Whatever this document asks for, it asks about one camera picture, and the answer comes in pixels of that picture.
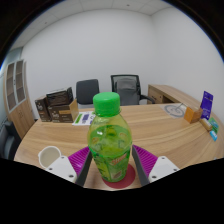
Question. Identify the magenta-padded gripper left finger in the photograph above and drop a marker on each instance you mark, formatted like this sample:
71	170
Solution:
75	161

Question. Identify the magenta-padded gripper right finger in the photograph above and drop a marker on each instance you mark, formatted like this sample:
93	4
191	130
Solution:
148	160

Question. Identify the green drink bottle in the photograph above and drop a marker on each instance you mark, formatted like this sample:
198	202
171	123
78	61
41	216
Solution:
110	143

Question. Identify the white and brown mug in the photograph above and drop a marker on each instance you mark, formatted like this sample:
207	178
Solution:
48	156

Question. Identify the flat round red coaster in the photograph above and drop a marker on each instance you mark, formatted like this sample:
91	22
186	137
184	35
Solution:
128	181

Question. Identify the printed paper sheet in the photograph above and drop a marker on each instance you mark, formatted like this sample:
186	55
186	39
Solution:
83	118

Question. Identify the round printed white mat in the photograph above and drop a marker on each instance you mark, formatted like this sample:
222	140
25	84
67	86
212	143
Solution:
172	110

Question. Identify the small wooden box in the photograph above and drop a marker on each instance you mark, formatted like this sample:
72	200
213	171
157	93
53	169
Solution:
192	115

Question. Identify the small tan packet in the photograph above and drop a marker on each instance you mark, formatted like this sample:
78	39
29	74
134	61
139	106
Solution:
205	124

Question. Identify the wooden side desk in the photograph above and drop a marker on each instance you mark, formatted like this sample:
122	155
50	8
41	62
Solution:
166	93

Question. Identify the small blue packet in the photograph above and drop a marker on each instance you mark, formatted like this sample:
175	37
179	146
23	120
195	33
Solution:
213	135

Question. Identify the grey office chair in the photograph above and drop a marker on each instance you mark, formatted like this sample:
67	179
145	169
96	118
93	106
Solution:
87	91

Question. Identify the wooden shelf cabinet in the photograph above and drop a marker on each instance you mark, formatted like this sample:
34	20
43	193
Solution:
20	115

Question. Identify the black mesh office chair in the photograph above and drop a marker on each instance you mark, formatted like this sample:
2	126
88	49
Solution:
128	88

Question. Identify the small green box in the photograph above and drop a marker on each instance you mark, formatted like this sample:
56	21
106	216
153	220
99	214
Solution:
214	125

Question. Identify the purple standing card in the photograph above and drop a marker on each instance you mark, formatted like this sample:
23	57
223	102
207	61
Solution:
207	104

